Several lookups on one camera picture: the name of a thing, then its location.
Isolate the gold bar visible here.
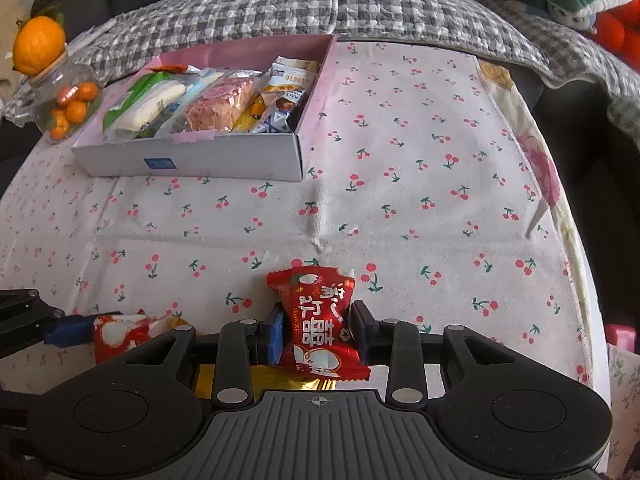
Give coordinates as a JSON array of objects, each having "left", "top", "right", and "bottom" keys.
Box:
[{"left": 193, "top": 316, "right": 339, "bottom": 401}]

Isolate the red candy pack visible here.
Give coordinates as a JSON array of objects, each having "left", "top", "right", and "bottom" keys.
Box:
[
  {"left": 266, "top": 266, "right": 370, "bottom": 382},
  {"left": 92, "top": 314, "right": 174, "bottom": 364}
]

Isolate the blue white truffle pack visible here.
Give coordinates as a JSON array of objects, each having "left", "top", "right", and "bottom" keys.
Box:
[{"left": 250, "top": 90, "right": 307, "bottom": 133}]

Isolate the pink nougat snack pack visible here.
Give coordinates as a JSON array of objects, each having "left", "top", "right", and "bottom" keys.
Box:
[{"left": 174, "top": 75, "right": 259, "bottom": 132}]

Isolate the clear white cracker pack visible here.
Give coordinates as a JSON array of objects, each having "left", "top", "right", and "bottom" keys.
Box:
[{"left": 114, "top": 79, "right": 186, "bottom": 131}]

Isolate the green snack pack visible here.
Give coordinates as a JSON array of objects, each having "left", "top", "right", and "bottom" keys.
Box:
[{"left": 102, "top": 70, "right": 174, "bottom": 131}]

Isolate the white blue bread pack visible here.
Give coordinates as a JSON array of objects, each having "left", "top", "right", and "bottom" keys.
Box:
[{"left": 165, "top": 67, "right": 226, "bottom": 119}]

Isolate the orange white biscuit pack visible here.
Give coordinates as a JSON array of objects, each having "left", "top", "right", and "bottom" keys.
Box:
[{"left": 264, "top": 56, "right": 320, "bottom": 92}]

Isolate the yellow orange biscuit pack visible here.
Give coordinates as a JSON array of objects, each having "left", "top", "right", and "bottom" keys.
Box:
[{"left": 232, "top": 92, "right": 281, "bottom": 133}]

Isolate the silver long snack pack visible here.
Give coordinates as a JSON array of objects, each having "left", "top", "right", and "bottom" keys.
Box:
[{"left": 102, "top": 66, "right": 199, "bottom": 144}]

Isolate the cherry print tablecloth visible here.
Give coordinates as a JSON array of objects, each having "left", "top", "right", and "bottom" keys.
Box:
[{"left": 0, "top": 40, "right": 614, "bottom": 470}]

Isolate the glass jar with tangerines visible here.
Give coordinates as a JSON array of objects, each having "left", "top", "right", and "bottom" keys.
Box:
[{"left": 14, "top": 53, "right": 103, "bottom": 143}]

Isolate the pink and white box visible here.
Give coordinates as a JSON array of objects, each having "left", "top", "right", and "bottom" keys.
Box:
[{"left": 72, "top": 35, "right": 336, "bottom": 181}]

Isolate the large orange fruit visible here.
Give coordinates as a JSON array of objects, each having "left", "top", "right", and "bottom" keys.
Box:
[{"left": 12, "top": 16, "right": 66, "bottom": 77}]

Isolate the dark grey sofa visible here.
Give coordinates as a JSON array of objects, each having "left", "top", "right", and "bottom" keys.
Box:
[{"left": 18, "top": 0, "right": 639, "bottom": 327}]

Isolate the grey checkered blanket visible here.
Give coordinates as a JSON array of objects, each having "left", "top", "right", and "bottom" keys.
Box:
[{"left": 0, "top": 0, "right": 640, "bottom": 131}]

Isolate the orange plush toy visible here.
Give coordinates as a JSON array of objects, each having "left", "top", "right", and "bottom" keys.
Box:
[{"left": 591, "top": 0, "right": 640, "bottom": 72}]

